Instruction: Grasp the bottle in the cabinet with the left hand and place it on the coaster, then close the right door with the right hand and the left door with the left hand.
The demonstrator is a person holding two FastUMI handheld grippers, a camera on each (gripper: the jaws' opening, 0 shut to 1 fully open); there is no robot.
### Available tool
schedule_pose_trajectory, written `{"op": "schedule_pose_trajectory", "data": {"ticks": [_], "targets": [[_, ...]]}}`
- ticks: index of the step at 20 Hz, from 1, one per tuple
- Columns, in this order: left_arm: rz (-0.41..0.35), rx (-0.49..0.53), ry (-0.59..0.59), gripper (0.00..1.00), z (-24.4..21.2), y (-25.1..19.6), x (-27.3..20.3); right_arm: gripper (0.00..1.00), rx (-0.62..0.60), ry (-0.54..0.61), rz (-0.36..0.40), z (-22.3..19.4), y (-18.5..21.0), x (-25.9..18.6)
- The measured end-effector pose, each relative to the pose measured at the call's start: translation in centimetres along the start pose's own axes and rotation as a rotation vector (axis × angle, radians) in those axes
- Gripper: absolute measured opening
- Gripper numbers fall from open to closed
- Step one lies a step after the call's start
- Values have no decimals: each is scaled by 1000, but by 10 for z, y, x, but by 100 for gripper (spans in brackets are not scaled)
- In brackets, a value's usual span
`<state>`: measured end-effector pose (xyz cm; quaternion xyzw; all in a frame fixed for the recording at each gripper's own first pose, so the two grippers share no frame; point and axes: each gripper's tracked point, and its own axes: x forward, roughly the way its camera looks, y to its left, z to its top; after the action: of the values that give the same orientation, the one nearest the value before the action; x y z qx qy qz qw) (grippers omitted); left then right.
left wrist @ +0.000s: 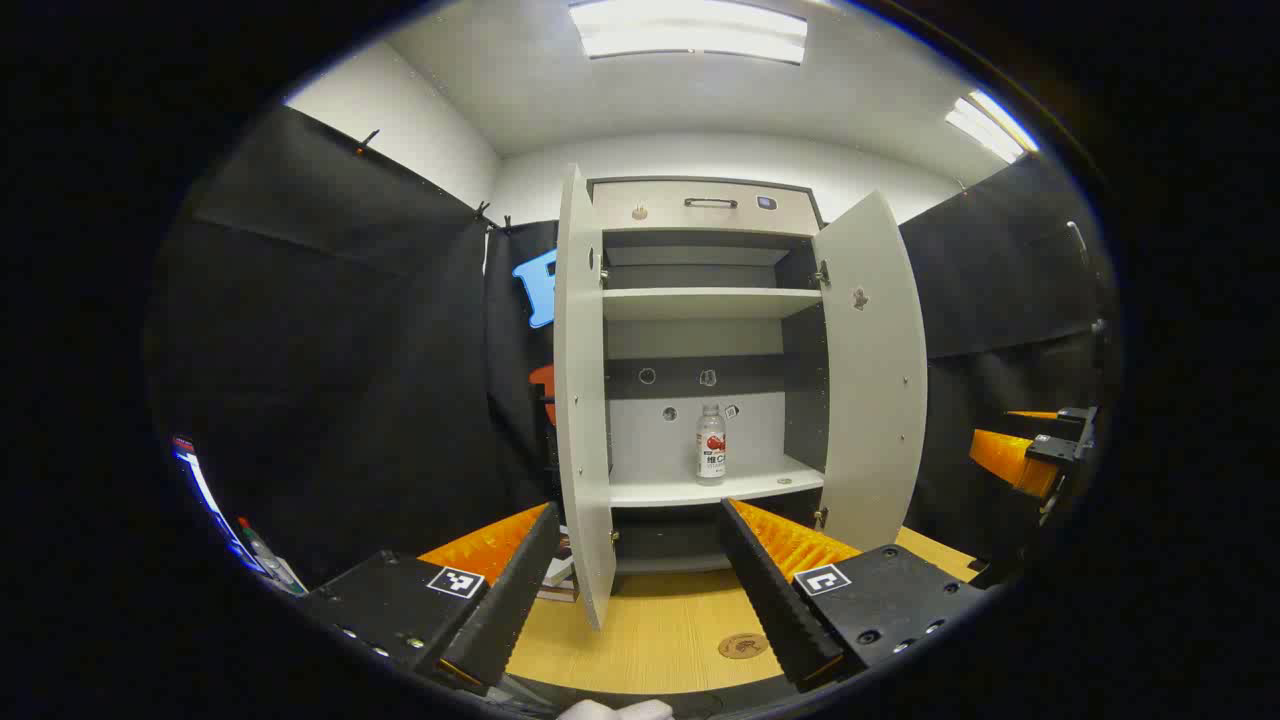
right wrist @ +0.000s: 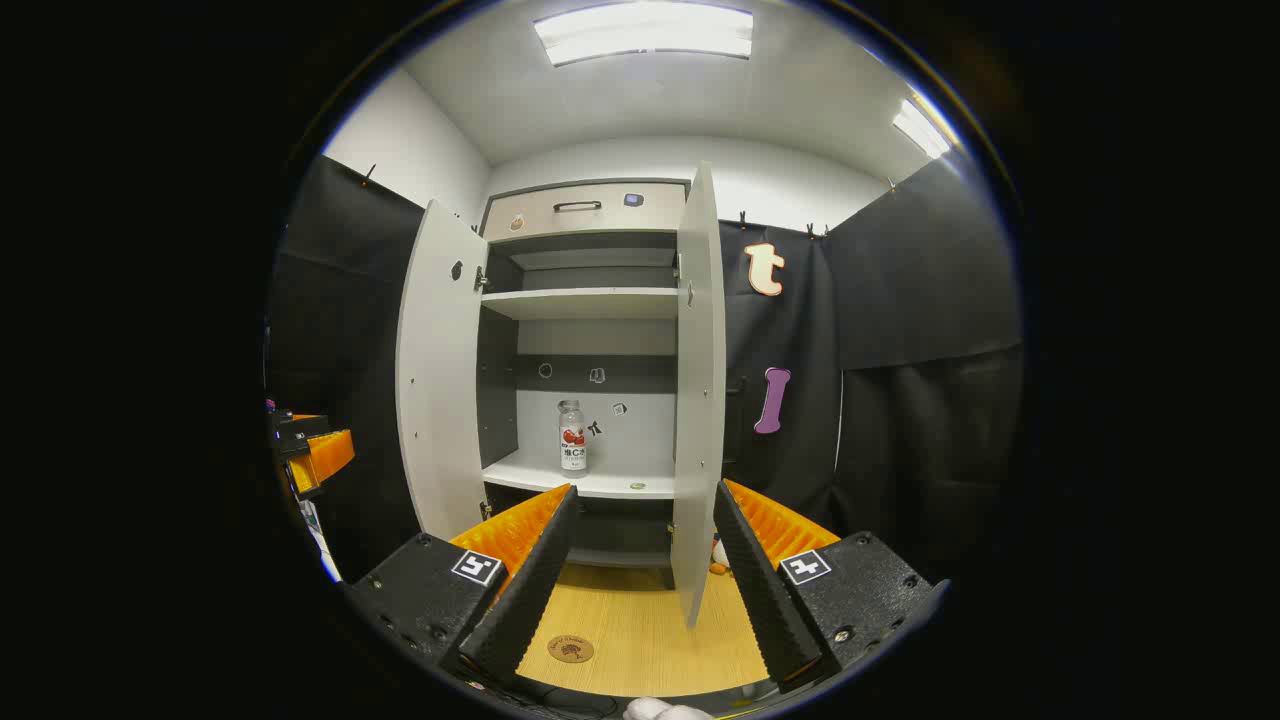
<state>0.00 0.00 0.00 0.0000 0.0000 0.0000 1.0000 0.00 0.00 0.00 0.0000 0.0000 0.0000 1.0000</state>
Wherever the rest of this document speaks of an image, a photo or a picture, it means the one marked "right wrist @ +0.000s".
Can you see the grey cabinet shelf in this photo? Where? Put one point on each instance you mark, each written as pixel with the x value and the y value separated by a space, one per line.
pixel 610 480
pixel 590 302

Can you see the large ceiling light panel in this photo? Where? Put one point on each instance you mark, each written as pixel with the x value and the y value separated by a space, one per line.
pixel 645 30

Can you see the penguin plush toy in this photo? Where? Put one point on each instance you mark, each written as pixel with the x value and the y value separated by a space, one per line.
pixel 718 566

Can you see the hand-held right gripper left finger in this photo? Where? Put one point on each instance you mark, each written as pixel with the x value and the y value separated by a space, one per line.
pixel 530 590

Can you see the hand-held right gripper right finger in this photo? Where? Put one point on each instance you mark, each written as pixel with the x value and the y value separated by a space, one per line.
pixel 760 590

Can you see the grey cabinet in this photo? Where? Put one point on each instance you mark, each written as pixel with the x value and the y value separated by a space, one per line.
pixel 497 400

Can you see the clear plastic bottle red label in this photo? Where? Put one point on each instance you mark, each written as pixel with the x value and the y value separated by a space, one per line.
pixel 572 440

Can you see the round wooden coaster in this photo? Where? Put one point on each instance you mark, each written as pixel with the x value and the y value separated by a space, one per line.
pixel 570 649

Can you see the grey cabinet drawer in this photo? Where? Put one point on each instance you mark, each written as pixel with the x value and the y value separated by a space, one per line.
pixel 540 218

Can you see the small ceiling light panel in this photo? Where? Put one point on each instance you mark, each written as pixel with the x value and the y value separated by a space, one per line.
pixel 920 128

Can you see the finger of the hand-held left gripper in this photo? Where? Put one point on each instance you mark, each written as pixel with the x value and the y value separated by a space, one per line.
pixel 330 455

